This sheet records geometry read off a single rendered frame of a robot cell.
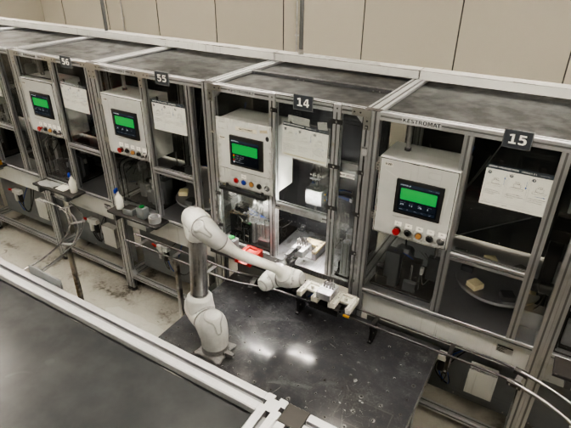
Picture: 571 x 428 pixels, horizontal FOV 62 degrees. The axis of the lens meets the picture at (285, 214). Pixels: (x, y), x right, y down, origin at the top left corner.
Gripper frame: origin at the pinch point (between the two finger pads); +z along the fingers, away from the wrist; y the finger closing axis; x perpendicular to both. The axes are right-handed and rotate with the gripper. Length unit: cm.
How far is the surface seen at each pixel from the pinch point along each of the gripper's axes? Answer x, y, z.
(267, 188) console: 23.5, 39.0, 1.5
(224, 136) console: 56, 67, 3
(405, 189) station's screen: -64, 62, 1
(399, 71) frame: -27, 101, 83
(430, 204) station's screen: -78, 57, 1
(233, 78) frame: 65, 97, 26
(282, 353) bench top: -20, -34, -52
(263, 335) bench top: -2, -35, -44
